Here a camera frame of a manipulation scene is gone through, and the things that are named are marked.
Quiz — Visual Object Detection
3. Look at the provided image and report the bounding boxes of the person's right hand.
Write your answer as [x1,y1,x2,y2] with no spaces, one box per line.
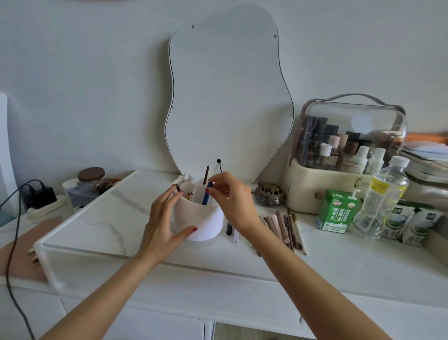
[205,171,263,239]

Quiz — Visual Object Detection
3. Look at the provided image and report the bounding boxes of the person's left hand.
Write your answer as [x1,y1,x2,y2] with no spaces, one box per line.
[138,184,199,265]

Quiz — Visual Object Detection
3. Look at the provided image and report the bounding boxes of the white pen holder cup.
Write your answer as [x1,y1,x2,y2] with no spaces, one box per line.
[173,177,224,242]

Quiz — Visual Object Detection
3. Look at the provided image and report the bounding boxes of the person's left forearm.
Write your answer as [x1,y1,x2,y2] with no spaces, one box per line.
[39,250,159,340]

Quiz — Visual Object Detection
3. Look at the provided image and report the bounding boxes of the person's right forearm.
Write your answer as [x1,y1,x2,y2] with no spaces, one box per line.
[249,226,393,340]

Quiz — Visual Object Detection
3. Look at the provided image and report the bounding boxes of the brown glass incense bowl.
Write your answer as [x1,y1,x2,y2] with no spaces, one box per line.
[254,182,284,208]

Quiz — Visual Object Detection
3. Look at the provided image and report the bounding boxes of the row of brown makeup pencils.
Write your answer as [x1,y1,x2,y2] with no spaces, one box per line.
[258,209,308,257]

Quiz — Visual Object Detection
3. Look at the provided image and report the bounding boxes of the white marble desk riser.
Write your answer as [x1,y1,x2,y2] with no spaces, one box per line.
[33,170,270,292]

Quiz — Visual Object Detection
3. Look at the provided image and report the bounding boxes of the white drawer cabinet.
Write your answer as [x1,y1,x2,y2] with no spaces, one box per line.
[0,270,448,340]

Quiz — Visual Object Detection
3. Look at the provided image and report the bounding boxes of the cream cosmetic organiser clear lid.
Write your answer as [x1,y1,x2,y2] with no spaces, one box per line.
[282,93,409,215]

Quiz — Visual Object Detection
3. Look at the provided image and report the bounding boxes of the wavy white-framed mirror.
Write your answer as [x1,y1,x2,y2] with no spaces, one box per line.
[164,4,295,185]

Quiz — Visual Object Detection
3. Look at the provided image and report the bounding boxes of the glass jar brown lid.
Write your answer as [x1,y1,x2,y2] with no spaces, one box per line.
[77,167,106,197]

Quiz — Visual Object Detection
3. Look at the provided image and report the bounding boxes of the pale blue box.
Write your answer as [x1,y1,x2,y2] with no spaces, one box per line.
[67,188,94,208]

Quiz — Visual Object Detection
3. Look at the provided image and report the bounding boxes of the green white drink carton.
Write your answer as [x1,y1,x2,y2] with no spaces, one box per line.
[316,189,363,234]

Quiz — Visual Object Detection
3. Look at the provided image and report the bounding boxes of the group of cosmetic bottles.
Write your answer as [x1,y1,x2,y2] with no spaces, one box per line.
[302,116,387,175]

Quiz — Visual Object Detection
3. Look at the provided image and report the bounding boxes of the white power strip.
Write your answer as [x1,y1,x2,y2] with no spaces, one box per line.
[27,195,69,220]

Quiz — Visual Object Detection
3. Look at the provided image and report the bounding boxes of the black power adapter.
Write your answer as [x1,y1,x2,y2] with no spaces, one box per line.
[27,186,57,210]

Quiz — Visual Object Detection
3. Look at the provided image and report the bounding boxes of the clear plastic water bottle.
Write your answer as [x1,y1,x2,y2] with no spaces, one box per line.
[351,156,410,242]

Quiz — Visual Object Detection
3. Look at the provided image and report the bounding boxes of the brown mat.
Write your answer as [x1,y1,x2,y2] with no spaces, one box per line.
[0,216,64,283]

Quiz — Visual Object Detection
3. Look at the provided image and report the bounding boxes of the white green milk carton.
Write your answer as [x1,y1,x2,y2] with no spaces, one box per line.
[381,205,417,241]
[402,207,445,246]

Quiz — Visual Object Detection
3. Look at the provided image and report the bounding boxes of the white panel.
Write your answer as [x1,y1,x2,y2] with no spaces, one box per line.
[0,92,19,225]

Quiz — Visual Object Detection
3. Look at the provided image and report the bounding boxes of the stack of papers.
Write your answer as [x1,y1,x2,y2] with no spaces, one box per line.
[399,140,448,211]

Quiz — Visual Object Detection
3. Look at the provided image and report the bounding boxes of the orange flat item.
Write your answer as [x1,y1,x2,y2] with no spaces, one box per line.
[406,131,448,145]

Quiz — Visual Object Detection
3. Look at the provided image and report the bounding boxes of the brown cardboard box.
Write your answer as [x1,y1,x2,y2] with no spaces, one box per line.
[424,227,448,260]

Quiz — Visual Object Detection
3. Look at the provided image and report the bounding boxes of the black cable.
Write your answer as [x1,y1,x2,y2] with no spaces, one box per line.
[0,179,45,340]

